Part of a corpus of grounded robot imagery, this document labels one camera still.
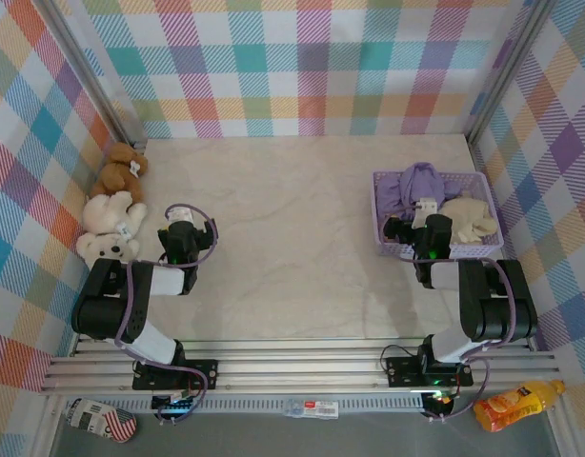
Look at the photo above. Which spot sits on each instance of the purple plastic basket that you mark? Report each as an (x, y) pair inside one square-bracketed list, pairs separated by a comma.
[(483, 250)]

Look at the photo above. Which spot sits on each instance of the purple t-shirt with script print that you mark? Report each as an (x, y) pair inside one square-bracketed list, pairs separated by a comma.
[(416, 183)]

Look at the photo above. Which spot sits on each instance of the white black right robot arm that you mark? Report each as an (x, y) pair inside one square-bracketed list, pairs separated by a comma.
[(492, 309)]

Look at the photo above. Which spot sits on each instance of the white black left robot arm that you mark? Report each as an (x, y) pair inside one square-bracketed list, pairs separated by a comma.
[(145, 333)]

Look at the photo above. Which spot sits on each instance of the cream teddy bear without face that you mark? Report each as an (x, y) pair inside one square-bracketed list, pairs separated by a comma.
[(106, 214)]

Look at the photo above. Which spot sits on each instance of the cream teddy bear black nose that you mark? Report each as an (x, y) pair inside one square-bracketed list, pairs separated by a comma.
[(102, 247)]

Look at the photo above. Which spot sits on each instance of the brown teddy bear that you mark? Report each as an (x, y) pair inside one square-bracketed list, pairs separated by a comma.
[(116, 173)]

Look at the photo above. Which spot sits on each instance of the right controller circuit board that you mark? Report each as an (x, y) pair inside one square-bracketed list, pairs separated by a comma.
[(440, 402)]

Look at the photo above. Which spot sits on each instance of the controller circuit board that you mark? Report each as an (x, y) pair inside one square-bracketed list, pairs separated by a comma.
[(173, 403), (440, 402)]

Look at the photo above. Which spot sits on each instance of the left controller circuit board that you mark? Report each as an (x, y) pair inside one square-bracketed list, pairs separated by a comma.
[(173, 403)]

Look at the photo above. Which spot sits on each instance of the orange juice bottle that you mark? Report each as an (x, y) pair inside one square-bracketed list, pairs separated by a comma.
[(511, 404)]

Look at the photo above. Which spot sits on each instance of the flag print fabric pouch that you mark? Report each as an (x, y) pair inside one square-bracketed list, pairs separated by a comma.
[(97, 419)]

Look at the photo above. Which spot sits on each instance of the clear packet with red label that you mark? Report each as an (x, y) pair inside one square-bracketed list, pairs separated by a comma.
[(314, 407)]

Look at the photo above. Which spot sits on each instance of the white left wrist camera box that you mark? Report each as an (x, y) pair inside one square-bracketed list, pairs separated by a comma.
[(179, 215)]

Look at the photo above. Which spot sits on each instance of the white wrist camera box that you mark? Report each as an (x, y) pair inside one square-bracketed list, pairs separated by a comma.
[(425, 209), (179, 215)]

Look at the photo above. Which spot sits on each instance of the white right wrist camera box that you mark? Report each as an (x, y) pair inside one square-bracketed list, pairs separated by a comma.
[(425, 209)]

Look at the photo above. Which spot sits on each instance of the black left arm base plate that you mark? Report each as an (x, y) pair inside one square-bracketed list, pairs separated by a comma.
[(202, 373)]

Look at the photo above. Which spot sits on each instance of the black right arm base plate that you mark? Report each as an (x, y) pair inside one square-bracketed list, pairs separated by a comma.
[(402, 371)]

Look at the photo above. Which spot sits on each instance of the aluminium rail frame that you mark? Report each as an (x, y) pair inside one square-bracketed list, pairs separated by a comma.
[(297, 366)]

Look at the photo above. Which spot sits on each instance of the aluminium corner post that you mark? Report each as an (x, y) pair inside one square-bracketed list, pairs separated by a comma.
[(87, 71), (507, 66)]

